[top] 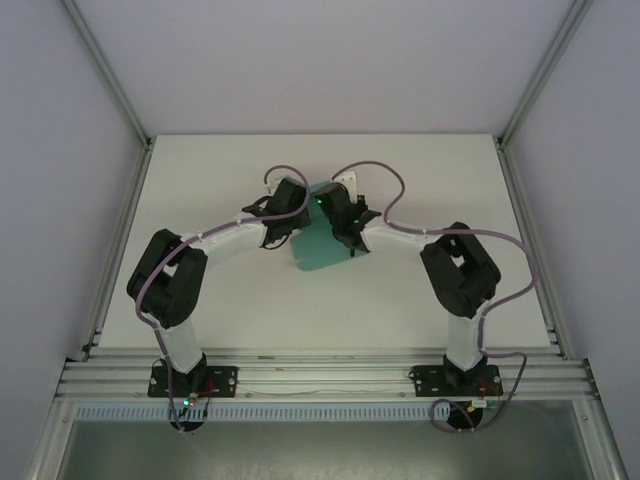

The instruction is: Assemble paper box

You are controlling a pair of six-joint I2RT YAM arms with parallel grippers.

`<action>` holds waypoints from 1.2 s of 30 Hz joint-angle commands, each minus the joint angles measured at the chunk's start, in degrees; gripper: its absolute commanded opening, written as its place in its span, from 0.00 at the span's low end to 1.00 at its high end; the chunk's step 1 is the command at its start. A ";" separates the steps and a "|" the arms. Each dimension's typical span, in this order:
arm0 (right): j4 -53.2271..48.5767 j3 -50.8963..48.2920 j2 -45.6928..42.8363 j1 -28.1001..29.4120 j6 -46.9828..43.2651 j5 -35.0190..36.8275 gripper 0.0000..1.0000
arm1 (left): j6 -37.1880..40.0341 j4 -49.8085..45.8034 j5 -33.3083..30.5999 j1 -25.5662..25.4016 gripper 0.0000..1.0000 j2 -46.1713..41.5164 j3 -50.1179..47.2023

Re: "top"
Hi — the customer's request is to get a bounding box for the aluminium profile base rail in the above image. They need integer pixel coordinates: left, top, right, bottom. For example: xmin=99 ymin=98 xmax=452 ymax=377
xmin=53 ymin=347 xmax=599 ymax=402

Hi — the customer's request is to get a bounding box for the grey slotted cable duct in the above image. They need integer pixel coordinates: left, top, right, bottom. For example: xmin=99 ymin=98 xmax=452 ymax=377
xmin=73 ymin=404 xmax=501 ymax=422

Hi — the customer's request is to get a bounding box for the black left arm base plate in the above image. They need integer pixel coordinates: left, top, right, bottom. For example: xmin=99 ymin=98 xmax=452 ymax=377
xmin=147 ymin=360 xmax=239 ymax=399

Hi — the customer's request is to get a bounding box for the aluminium table side rail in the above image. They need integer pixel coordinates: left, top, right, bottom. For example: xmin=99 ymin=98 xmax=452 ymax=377
xmin=79 ymin=142 xmax=154 ymax=362
xmin=494 ymin=138 xmax=572 ymax=360

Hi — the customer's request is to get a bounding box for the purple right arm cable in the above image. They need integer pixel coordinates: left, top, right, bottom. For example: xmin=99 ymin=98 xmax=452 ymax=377
xmin=331 ymin=159 xmax=544 ymax=434

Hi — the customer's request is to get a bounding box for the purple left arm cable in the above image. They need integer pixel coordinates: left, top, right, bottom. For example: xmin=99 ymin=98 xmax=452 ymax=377
xmin=134 ymin=164 xmax=312 ymax=436

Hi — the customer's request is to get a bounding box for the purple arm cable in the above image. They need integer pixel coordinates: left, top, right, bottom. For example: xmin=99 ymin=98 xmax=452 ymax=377
xmin=331 ymin=159 xmax=544 ymax=434
xmin=134 ymin=164 xmax=312 ymax=436

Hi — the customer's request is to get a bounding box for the aluminium frame post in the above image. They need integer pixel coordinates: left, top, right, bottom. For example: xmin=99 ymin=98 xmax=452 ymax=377
xmin=60 ymin=0 xmax=154 ymax=151
xmin=495 ymin=0 xmax=595 ymax=147

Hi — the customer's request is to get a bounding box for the teal green cloth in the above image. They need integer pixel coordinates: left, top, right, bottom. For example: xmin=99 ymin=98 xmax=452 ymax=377
xmin=289 ymin=181 xmax=354 ymax=274

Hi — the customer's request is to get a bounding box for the grey sheet metal panel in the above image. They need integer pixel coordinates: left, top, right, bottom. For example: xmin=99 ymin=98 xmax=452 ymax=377
xmin=52 ymin=418 xmax=594 ymax=480

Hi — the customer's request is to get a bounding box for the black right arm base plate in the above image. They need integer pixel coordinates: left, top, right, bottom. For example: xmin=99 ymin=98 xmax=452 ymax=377
xmin=408 ymin=363 xmax=502 ymax=399

